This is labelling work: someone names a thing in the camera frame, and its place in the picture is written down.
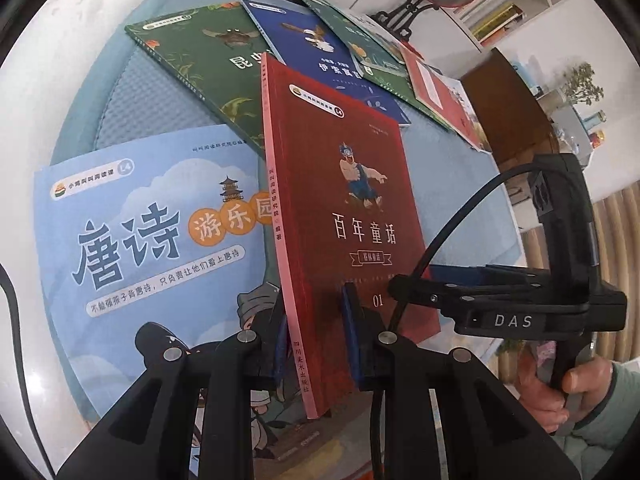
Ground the brown wooden cabinet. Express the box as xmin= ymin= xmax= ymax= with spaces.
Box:
xmin=460 ymin=47 xmax=561 ymax=171

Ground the dark teal book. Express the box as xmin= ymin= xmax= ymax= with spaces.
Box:
xmin=295 ymin=0 xmax=453 ymax=133

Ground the green leafy insect book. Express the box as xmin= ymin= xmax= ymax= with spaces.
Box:
xmin=124 ymin=2 xmax=281 ymax=153

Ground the light blue box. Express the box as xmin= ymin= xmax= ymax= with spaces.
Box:
xmin=510 ymin=60 xmax=543 ymax=93

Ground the white bookshelf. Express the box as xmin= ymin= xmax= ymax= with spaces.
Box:
xmin=295 ymin=0 xmax=586 ymax=53

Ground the light blue book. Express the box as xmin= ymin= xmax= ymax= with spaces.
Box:
xmin=34 ymin=132 xmax=323 ymax=463

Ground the small flowering plant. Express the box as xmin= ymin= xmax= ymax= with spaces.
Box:
xmin=562 ymin=62 xmax=612 ymax=106

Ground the light blue textured mat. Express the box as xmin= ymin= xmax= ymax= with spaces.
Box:
xmin=35 ymin=0 xmax=526 ymax=421

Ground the red and white book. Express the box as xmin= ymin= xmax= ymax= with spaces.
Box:
xmin=400 ymin=42 xmax=493 ymax=153

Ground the row of shelved books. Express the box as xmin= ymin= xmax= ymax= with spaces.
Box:
xmin=452 ymin=0 xmax=526 ymax=48

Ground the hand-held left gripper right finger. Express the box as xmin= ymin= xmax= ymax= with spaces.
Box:
xmin=341 ymin=282 xmax=582 ymax=480

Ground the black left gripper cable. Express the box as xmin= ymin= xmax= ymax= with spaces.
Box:
xmin=0 ymin=260 xmax=57 ymax=478

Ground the striped beige curtain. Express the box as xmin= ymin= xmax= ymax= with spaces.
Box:
xmin=500 ymin=192 xmax=640 ymax=391

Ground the blue book with bird print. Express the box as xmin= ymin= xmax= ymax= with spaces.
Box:
xmin=241 ymin=0 xmax=412 ymax=126

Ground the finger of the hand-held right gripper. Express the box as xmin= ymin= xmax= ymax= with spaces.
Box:
xmin=430 ymin=262 xmax=552 ymax=298
xmin=388 ymin=272 xmax=503 ymax=320

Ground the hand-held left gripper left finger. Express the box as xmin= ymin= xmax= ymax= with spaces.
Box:
xmin=56 ymin=309 xmax=289 ymax=480

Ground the person's right hand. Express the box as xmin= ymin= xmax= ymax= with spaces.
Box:
xmin=517 ymin=354 xmax=614 ymax=434

